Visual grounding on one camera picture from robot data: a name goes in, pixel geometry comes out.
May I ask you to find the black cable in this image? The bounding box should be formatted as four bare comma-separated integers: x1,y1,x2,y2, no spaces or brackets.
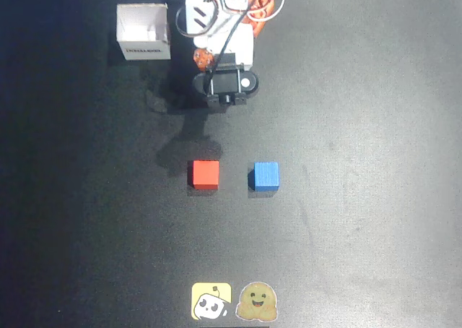
175,0,261,96

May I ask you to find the orange robot base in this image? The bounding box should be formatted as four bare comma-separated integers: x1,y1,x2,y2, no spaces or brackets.
247,0,276,38

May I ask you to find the white cardboard box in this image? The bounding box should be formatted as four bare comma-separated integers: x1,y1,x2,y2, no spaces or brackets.
115,3,172,61

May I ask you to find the hugging face emoji sticker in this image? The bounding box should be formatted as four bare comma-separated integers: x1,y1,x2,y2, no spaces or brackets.
235,281,278,322

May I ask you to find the red cube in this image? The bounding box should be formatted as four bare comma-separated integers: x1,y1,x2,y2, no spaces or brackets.
187,160,220,191

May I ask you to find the blue cube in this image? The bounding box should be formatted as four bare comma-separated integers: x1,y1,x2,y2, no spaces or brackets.
248,161,280,192

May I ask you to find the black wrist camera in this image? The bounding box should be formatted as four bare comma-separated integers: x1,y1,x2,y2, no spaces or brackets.
192,53,260,115

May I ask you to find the yellow robot sticker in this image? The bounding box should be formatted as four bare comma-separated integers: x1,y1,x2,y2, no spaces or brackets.
191,282,232,321

